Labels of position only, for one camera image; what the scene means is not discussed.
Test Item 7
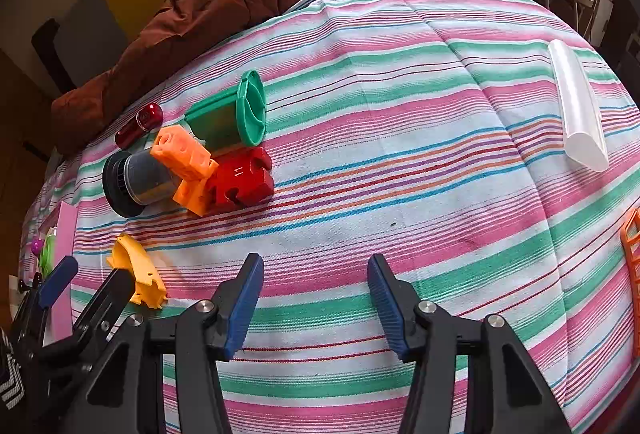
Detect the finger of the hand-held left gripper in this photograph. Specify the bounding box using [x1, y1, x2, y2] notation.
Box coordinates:
[72, 266, 137, 340]
[37, 256, 79, 309]

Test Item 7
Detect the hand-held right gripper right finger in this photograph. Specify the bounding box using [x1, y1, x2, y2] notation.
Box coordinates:
[367, 254, 573, 434]

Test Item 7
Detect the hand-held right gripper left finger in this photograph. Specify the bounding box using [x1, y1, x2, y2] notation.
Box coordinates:
[75, 253, 265, 434]

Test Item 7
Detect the white green toy stamp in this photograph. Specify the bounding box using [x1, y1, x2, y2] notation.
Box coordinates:
[39, 226, 61, 279]

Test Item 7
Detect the yellow-orange plastic toy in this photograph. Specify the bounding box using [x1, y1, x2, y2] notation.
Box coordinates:
[106, 234, 170, 309]

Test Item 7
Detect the pink shallow tray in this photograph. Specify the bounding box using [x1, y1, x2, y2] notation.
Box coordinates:
[20, 201, 78, 340]

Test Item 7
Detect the red metallic cylinder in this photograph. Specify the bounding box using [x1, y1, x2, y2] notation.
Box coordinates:
[115, 102, 164, 149]

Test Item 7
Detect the green plastic toy holder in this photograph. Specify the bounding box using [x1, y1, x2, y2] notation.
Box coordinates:
[184, 70, 268, 152]

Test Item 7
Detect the black grey cylinder toy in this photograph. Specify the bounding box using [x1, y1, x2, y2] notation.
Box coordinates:
[102, 149, 188, 218]

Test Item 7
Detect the red puzzle block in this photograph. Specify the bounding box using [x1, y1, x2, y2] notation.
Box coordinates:
[204, 146, 276, 212]

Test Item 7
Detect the wooden wardrobe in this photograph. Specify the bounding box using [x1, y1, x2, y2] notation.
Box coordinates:
[0, 48, 61, 315]

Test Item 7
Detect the orange building block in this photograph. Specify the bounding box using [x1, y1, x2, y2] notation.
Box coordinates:
[150, 125, 219, 218]

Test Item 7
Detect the black rolled mat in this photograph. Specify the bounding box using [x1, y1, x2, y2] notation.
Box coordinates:
[31, 18, 73, 92]

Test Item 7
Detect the orange plastic basket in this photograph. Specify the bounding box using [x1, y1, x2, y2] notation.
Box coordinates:
[620, 208, 640, 360]

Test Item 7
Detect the translucent plastic tube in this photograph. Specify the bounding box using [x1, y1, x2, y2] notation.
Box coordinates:
[547, 40, 610, 173]

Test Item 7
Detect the brown quilt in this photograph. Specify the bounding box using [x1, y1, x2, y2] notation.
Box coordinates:
[50, 0, 301, 157]

